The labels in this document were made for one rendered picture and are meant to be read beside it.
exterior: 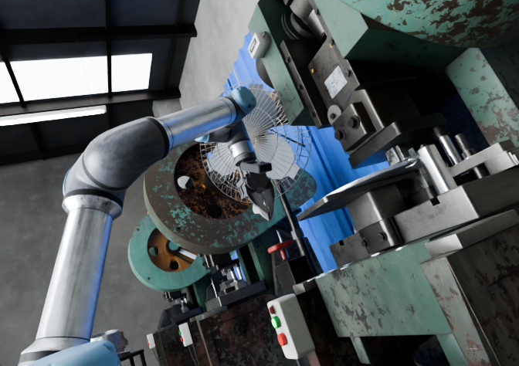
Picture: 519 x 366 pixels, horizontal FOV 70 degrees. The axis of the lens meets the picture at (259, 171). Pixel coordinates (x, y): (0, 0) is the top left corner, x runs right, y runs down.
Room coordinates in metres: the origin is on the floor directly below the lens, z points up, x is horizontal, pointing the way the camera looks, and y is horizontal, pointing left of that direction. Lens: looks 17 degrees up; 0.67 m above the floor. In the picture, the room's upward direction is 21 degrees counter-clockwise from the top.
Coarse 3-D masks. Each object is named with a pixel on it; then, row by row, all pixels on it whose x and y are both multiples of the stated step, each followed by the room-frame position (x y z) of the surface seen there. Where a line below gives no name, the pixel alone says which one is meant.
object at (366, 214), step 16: (400, 176) 0.78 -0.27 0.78; (352, 192) 0.72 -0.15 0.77; (368, 192) 0.77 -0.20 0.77; (384, 192) 0.78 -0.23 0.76; (320, 208) 0.75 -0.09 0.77; (336, 208) 0.84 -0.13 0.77; (352, 208) 0.83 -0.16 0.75; (368, 208) 0.78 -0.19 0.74; (384, 208) 0.77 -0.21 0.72; (400, 208) 0.79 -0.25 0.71; (368, 224) 0.80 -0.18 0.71; (384, 224) 0.77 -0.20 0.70; (368, 240) 0.82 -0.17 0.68; (384, 240) 0.78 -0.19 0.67; (400, 240) 0.77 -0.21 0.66
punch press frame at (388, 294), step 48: (336, 0) 0.69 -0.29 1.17; (384, 48) 0.73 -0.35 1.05; (432, 48) 0.78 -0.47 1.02; (480, 48) 0.79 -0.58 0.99; (288, 96) 0.96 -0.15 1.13; (432, 96) 1.14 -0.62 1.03; (480, 96) 0.84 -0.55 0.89; (480, 144) 1.18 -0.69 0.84; (336, 288) 0.88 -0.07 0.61; (384, 288) 0.74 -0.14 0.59
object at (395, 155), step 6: (402, 144) 0.87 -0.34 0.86; (390, 150) 0.87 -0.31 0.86; (396, 150) 0.87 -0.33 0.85; (402, 150) 0.86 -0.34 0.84; (390, 156) 0.88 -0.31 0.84; (396, 156) 0.87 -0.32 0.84; (402, 156) 0.86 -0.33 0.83; (408, 156) 0.87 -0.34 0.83; (390, 162) 0.89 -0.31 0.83; (396, 162) 0.87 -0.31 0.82
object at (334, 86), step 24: (312, 72) 0.89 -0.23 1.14; (336, 72) 0.83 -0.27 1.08; (336, 96) 0.87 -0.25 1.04; (360, 96) 0.80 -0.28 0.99; (384, 96) 0.80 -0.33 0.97; (408, 96) 0.84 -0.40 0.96; (336, 120) 0.86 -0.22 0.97; (360, 120) 0.80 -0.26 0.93; (384, 120) 0.79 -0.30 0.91; (360, 144) 0.86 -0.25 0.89
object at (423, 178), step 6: (420, 168) 0.80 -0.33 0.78; (420, 174) 0.80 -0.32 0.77; (426, 174) 0.81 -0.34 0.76; (414, 180) 0.82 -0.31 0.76; (420, 180) 0.81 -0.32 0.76; (426, 180) 0.80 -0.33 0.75; (402, 186) 0.86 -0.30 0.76; (408, 186) 0.84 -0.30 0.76; (414, 186) 0.83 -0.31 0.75; (420, 186) 0.81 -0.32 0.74; (426, 186) 0.80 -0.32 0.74; (402, 192) 0.86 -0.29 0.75; (408, 192) 0.85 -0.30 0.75; (414, 192) 0.84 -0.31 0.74; (402, 198) 0.87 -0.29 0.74
